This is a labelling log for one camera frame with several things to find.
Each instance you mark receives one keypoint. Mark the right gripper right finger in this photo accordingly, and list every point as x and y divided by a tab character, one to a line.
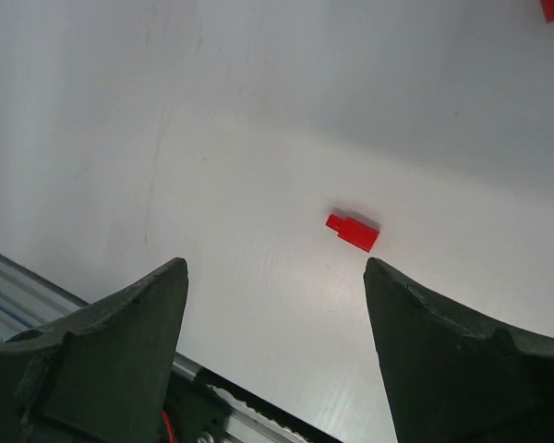
453	374

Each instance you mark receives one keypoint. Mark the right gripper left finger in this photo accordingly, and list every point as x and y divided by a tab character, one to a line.
99	374

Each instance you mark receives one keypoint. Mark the small red pen cap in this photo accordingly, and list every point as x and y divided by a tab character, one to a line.
362	235

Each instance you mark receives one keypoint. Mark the aluminium rail frame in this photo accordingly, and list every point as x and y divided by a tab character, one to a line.
199	405

